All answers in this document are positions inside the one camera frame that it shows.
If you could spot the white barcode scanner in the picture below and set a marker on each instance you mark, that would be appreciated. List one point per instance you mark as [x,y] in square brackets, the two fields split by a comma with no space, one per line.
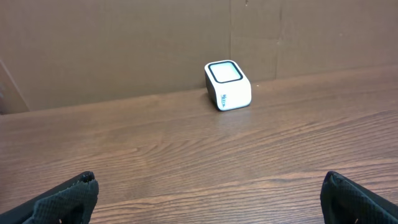
[227,85]

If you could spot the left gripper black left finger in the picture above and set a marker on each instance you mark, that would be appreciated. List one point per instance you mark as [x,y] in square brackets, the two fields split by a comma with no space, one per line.
[70,202]

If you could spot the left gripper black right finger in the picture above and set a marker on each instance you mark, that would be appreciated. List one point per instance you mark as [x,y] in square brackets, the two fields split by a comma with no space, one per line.
[344,201]

